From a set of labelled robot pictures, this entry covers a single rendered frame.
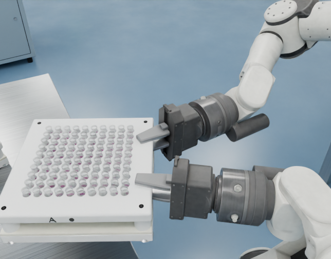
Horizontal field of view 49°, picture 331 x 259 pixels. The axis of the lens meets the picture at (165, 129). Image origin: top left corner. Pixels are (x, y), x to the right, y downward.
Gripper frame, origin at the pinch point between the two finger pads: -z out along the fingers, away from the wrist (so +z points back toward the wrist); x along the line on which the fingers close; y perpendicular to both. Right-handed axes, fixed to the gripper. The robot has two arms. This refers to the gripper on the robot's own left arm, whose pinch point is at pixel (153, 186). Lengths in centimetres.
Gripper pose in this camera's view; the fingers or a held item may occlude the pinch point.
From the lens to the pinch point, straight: 61.4
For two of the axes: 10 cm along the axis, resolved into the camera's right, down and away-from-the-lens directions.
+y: 1.3, -6.2, 7.7
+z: 9.9, 1.0, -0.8
